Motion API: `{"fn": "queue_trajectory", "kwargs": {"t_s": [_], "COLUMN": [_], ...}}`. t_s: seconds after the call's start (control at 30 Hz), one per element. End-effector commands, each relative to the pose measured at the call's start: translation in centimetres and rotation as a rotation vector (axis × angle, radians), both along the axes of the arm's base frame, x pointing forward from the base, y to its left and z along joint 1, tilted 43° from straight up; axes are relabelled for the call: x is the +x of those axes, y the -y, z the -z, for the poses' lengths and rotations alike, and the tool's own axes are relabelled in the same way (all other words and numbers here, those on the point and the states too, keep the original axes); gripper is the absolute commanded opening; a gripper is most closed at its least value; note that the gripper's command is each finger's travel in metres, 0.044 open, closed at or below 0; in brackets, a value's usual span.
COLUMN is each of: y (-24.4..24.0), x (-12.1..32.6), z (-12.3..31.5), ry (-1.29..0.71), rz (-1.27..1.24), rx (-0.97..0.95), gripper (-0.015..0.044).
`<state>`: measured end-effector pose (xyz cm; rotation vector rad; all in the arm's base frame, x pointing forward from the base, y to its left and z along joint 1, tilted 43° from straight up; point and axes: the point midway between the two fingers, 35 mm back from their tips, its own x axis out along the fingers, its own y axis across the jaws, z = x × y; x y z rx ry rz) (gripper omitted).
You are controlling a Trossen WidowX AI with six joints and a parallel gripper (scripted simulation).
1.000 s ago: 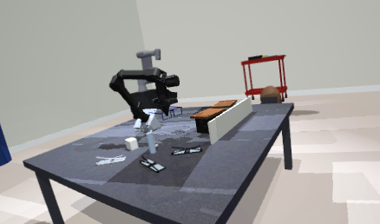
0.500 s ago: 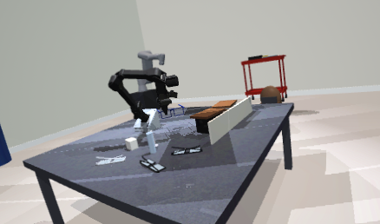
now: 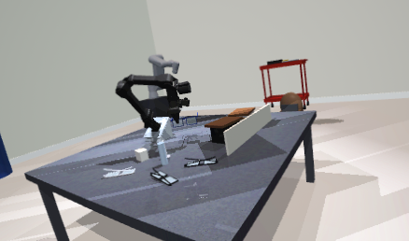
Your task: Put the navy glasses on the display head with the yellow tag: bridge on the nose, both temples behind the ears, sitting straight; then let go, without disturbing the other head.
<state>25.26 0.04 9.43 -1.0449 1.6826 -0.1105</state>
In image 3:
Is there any pale blue tapered cylinder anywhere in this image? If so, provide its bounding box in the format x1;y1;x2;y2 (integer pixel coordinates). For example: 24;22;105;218
157;142;168;165

